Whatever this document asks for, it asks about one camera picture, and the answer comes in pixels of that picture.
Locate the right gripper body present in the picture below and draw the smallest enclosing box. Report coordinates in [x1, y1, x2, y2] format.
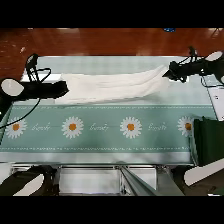
[162, 60, 190, 82]

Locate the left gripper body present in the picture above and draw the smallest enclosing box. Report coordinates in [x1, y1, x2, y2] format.
[39, 80, 70, 99]

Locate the white garment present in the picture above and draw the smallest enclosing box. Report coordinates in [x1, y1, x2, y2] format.
[55, 64, 174, 105]

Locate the dark green garment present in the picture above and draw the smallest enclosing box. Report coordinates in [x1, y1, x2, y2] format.
[189, 115, 224, 168]

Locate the black cable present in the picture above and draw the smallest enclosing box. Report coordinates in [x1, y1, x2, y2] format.
[0, 97, 43, 130]

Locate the silver frame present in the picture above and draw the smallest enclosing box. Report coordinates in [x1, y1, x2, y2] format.
[0, 162, 224, 197]

